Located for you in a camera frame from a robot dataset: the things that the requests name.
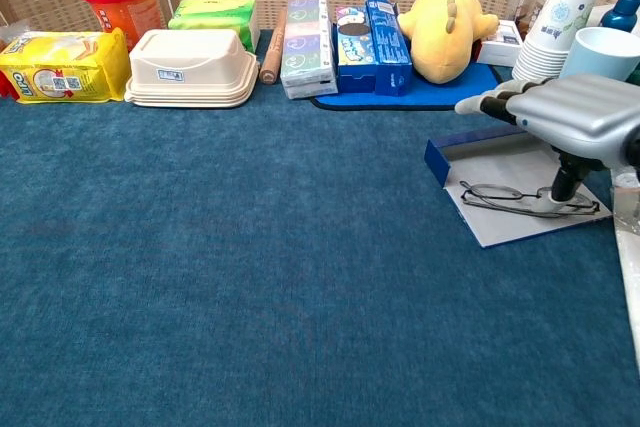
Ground green tissue pack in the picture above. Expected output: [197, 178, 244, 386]
[167, 0, 261, 54]

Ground orange tub with red lid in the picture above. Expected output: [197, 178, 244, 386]
[78, 0, 166, 52]

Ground yellow plush toy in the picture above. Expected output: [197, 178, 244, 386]
[397, 0, 500, 85]

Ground stack of paper cups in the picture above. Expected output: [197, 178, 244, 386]
[510, 0, 602, 86]

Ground dark blue small bottle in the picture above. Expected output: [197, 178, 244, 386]
[599, 0, 640, 38]

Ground black wire-frame eyeglasses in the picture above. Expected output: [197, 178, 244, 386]
[459, 183, 601, 219]

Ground dark blue open carton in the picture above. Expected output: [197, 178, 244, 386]
[364, 0, 414, 97]

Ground blue cardboard glasses case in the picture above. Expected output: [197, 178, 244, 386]
[423, 125, 614, 249]

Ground clear plastic container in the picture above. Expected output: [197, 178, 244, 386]
[508, 0, 556, 41]

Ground blue sandwich cookie box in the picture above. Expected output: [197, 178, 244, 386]
[333, 5, 377, 95]

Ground yellow biscuit pack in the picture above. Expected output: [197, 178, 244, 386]
[0, 27, 131, 105]

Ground pastel pocket tissue multipack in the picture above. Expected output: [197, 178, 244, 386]
[279, 0, 339, 100]

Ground beige plastic lunch box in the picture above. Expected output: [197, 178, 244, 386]
[123, 28, 261, 109]

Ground blue cloth mat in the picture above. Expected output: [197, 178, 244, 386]
[309, 21, 504, 112]

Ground canvas bag in clear plastic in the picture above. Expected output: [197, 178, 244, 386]
[609, 166, 640, 363]

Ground light blue plastic mug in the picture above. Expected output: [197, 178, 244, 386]
[558, 26, 640, 83]

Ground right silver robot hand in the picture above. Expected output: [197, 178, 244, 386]
[453, 72, 640, 214]

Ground small white box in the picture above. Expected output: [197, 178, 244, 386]
[475, 19, 525, 68]

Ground wooden rolling pin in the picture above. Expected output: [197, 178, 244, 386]
[258, 8, 288, 85]

